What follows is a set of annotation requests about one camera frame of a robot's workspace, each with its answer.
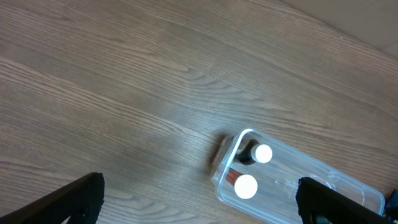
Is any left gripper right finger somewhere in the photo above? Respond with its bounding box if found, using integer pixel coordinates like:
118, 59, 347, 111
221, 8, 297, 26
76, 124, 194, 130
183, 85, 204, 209
295, 177, 390, 224

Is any black bottle white cap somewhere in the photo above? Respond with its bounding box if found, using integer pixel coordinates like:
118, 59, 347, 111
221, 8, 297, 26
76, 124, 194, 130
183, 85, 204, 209
235, 139, 273, 166

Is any clear plastic container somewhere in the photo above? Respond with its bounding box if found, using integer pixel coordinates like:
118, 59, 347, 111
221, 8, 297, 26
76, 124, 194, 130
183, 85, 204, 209
210, 128, 386, 224

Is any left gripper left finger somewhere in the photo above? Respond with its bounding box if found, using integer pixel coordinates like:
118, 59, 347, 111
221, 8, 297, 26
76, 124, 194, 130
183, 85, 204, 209
1, 172, 104, 224

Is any orange tube white cap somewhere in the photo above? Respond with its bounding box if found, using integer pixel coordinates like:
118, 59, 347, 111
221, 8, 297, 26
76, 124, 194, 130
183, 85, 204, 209
225, 169, 258, 200

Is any blue lozenge packet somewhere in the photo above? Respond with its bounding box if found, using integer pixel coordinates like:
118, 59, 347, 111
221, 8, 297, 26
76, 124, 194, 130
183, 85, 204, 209
382, 189, 398, 224

